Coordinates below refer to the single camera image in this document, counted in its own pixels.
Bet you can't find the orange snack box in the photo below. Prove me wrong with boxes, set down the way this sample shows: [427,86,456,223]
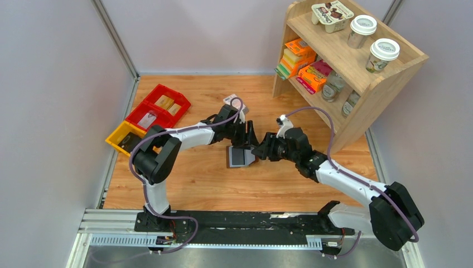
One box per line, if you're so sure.
[296,60,333,94]

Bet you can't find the chocolate pudding pack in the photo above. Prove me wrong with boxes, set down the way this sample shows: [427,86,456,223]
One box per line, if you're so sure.
[311,1,354,34]

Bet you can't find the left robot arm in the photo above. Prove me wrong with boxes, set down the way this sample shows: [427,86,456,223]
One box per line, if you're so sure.
[129,104,259,232]

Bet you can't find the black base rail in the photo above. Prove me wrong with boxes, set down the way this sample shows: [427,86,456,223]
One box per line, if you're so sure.
[134,210,355,246]

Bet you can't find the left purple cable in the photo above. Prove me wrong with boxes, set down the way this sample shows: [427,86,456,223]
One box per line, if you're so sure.
[128,97,245,256]

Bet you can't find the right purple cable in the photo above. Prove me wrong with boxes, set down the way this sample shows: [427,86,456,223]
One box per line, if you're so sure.
[282,106,420,259]

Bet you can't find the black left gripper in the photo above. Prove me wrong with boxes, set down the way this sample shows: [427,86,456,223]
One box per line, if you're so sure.
[225,121,259,151]

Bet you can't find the far red plastic bin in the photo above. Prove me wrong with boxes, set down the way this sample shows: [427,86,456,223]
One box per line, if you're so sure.
[144,84,191,127]

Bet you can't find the left glass jar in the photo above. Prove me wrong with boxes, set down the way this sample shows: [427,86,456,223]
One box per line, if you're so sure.
[322,70,346,102]

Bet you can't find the brown leather card holder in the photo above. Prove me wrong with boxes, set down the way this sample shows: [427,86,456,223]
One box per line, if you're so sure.
[226,146,257,169]

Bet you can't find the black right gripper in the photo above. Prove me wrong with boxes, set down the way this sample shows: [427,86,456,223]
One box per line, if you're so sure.
[250,132,298,164]

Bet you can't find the near paper coffee cup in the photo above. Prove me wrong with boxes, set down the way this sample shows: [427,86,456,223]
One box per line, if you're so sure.
[365,38,400,73]

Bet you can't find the stacked sponge pack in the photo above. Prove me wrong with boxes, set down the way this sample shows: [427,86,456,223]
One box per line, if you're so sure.
[275,38,317,80]

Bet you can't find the dark credit card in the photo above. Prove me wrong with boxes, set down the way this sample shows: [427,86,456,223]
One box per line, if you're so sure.
[118,133,142,153]

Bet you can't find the purple cable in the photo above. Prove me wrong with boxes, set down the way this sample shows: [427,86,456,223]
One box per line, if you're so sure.
[128,97,245,256]
[282,106,420,259]

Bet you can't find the yellow plastic bin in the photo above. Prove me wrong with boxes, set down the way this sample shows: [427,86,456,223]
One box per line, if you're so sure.
[105,121,146,157]

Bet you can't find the paper coffee cup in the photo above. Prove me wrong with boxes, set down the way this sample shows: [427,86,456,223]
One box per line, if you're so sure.
[347,15,378,49]
[365,38,400,73]

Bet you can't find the playing card box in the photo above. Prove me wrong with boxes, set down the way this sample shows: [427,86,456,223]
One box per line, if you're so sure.
[223,94,249,114]

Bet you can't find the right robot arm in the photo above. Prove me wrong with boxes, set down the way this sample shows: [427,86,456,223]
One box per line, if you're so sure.
[252,127,424,251]

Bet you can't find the far paper coffee cup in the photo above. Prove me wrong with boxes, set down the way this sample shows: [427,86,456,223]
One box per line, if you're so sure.
[347,15,378,49]

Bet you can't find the red plastic bin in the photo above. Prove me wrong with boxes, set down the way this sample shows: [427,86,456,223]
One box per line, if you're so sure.
[125,102,176,131]
[144,84,191,127]

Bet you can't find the glass jar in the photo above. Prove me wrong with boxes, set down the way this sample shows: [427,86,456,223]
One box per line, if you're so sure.
[341,90,360,118]
[322,70,346,102]

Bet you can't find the right glass jar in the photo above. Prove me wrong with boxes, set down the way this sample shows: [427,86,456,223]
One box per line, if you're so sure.
[341,90,360,118]

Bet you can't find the near red plastic bin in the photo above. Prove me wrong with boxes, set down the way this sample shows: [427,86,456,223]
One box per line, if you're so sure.
[125,102,176,131]

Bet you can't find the wooden shelf unit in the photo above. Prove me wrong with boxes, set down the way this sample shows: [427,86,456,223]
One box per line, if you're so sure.
[273,1,428,152]

